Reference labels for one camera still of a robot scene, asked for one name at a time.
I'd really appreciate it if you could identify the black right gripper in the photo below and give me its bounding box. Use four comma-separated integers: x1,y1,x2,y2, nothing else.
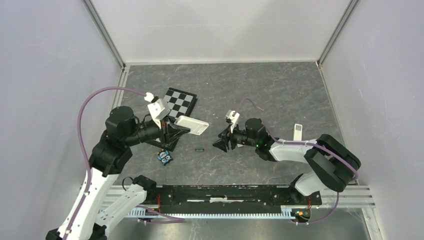
212,122,258,153

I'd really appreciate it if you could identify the white remote control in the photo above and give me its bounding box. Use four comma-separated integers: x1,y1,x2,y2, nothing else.
175,115,210,136

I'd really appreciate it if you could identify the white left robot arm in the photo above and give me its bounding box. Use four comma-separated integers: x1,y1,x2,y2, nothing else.
45,106,161,240

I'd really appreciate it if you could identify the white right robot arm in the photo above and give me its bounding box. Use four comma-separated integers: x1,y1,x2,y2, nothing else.
212,118,361,204

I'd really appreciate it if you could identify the blue owl eraser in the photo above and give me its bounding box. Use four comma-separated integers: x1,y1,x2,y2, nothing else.
157,149,173,166

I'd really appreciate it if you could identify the black white chessboard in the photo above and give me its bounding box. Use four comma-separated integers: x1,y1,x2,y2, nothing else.
146,87,198,152

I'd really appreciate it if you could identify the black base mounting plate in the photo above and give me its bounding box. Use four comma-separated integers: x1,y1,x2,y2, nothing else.
142,184,323,214

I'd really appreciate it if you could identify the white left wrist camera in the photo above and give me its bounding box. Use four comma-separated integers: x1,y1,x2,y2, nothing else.
144,92,171,129

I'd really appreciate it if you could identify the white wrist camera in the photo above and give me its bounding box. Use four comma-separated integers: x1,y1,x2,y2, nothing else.
144,92,171,129
225,110,240,133

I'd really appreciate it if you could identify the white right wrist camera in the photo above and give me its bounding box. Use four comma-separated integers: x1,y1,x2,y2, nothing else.
225,110,240,133

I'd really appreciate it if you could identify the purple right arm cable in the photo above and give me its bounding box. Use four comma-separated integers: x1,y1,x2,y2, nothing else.
233,98,360,226

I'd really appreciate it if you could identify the white slotted cable duct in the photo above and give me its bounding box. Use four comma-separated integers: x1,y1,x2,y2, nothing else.
125,207,295,220

